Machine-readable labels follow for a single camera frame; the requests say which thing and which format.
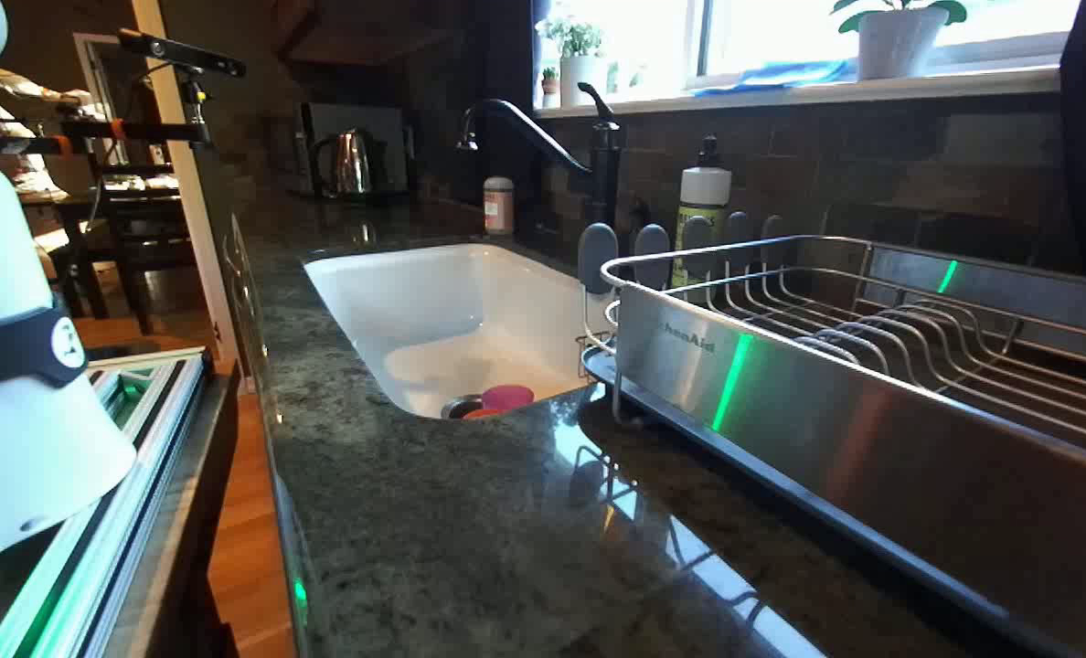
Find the purple plastic cup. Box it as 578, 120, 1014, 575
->
459, 381, 543, 422

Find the aluminium robot base cart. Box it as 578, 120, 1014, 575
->
0, 342, 242, 658

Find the white kitchen sink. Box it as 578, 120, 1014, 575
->
301, 238, 615, 422

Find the green dish soap bottle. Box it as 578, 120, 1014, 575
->
671, 131, 737, 289

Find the stainless steel dish rack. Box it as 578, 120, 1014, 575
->
583, 228, 1086, 658

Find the Meyer's hand soap bottle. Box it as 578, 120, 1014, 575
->
481, 171, 521, 238

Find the dark bronze faucet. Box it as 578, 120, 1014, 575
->
453, 79, 631, 228

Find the large white potted plant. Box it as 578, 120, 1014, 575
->
543, 14, 606, 109

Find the blue cloth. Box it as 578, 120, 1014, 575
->
689, 70, 812, 97

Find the dark wooden chair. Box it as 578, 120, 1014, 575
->
54, 112, 201, 336

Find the small white potted plant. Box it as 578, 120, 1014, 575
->
829, 0, 973, 82

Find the white window frame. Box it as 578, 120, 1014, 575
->
532, 0, 1086, 120

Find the black camera on stand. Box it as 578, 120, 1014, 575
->
114, 25, 253, 140

